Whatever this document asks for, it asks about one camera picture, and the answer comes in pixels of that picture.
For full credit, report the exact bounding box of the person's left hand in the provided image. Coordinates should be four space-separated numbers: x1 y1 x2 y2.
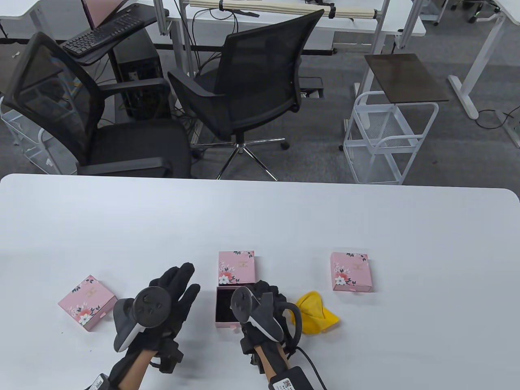
137 263 201 352

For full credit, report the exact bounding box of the person's right hand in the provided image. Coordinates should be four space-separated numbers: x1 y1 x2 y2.
240 280 302 356

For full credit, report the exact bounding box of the grey hand controller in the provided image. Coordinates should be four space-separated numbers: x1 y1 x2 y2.
113 286 172 352
231 286 303 346

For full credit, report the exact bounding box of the yellow cleaning cloth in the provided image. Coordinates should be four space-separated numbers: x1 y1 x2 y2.
295 290 341 334

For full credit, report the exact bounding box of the person's left forearm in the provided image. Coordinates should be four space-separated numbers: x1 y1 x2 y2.
120 349 157 390

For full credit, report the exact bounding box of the person's right forearm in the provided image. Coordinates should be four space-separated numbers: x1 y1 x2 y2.
252 347 286 384

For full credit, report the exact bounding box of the black left forearm module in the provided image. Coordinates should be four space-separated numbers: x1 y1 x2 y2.
83 353 134 390

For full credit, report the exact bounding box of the black right forearm module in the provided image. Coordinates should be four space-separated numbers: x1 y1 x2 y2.
268 367 315 390

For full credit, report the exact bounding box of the black mesh office chair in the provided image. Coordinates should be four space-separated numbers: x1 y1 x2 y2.
1 32 192 178

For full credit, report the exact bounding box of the floor power box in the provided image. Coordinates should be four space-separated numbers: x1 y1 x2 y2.
300 77 325 99

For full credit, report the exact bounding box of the black chair with chrome base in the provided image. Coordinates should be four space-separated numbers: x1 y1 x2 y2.
167 9 325 181

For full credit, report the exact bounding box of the black computer tower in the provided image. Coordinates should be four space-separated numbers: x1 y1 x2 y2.
112 29 172 121

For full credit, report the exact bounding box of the brown board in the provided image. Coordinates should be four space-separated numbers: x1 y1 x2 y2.
364 53 450 104

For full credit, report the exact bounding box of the black keyboard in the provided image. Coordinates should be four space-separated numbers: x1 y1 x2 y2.
61 14 146 56

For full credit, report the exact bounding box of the white desk with angled leg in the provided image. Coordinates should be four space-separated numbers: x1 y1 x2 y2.
448 0 520 148

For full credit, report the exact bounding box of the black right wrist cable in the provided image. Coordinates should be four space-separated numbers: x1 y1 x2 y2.
295 346 327 390

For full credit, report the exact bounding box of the white wire cart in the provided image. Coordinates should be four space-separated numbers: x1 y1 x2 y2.
340 90 440 186
0 97 78 176

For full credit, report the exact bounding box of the black floor cable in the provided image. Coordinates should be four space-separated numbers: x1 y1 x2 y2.
475 108 516 130

